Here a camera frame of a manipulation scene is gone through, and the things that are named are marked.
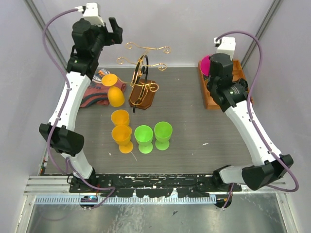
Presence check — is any yellow plastic wine glass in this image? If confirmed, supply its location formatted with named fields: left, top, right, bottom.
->
left=102, top=73, right=125, bottom=107

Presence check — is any pink plastic wine glass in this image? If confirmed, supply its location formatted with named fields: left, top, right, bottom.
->
left=200, top=55, right=210, bottom=76

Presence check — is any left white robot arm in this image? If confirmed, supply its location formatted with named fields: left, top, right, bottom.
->
left=39, top=17, right=123, bottom=192

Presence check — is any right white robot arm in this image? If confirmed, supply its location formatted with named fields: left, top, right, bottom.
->
left=207, top=53, right=294, bottom=191

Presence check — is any orange wine glass rear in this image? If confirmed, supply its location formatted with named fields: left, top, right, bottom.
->
left=111, top=109, right=130, bottom=126

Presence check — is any orange wine glass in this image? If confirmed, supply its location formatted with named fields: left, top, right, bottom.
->
left=111, top=109, right=130, bottom=126
left=111, top=125, right=134, bottom=154

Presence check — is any orange wine glass front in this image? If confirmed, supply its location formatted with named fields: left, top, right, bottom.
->
left=111, top=125, right=134, bottom=154

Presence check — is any green wine glass left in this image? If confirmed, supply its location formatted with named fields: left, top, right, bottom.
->
left=134, top=125, right=154, bottom=154

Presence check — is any green wine glass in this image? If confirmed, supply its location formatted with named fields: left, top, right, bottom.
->
left=154, top=121, right=173, bottom=150
left=134, top=125, right=154, bottom=154

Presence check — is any green wine glass right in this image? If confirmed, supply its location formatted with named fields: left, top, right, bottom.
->
left=154, top=121, right=173, bottom=150

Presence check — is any red printed cloth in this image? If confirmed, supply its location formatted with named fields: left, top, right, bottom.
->
left=80, top=68, right=126, bottom=108

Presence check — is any orange compartment tray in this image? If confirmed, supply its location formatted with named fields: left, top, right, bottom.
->
left=198, top=60, right=245, bottom=110

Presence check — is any black crumpled item right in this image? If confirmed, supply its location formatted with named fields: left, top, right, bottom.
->
left=238, top=78, right=248, bottom=91

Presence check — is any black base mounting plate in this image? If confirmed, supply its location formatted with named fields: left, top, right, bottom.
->
left=67, top=174, right=242, bottom=198

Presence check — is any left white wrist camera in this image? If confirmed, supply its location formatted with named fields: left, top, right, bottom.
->
left=75, top=2, right=105, bottom=26

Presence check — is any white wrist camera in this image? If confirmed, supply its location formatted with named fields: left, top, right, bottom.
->
left=75, top=2, right=105, bottom=26
left=214, top=36, right=236, bottom=60

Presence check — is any gold wire wine glass rack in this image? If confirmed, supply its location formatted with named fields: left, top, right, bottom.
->
left=117, top=42, right=172, bottom=113

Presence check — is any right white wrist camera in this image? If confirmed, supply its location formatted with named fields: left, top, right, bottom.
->
left=214, top=36, right=236, bottom=60

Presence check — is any aluminium frame rail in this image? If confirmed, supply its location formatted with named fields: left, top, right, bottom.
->
left=23, top=173, right=289, bottom=195

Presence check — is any slotted grey cable duct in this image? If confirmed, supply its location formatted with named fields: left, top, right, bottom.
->
left=34, top=195, right=216, bottom=205

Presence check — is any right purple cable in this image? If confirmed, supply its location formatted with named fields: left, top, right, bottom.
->
left=215, top=31, right=299, bottom=211

